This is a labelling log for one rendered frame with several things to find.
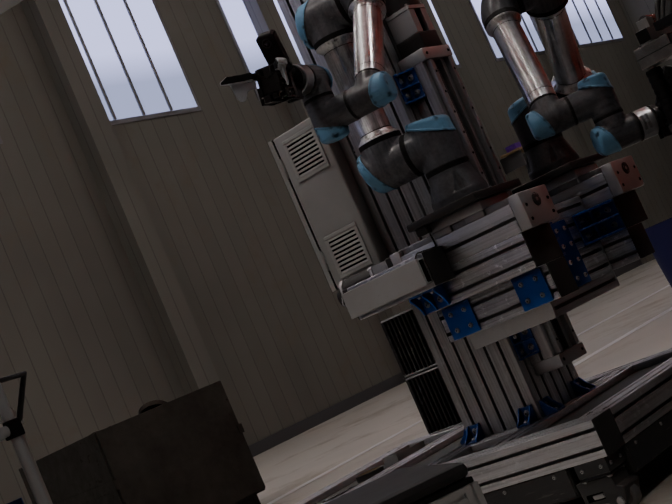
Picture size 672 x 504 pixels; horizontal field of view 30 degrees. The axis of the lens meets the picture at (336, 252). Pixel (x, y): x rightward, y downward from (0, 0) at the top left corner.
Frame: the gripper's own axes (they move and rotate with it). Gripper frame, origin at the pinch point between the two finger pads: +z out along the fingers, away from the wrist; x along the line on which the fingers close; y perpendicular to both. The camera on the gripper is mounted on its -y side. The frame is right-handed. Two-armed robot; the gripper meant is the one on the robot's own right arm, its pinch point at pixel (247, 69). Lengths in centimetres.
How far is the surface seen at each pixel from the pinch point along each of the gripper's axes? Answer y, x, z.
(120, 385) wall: 93, 603, -730
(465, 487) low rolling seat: 89, -41, 45
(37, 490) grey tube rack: 77, 81, 9
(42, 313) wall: 7, 627, -680
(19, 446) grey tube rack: 66, 83, 9
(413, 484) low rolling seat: 86, -33, 49
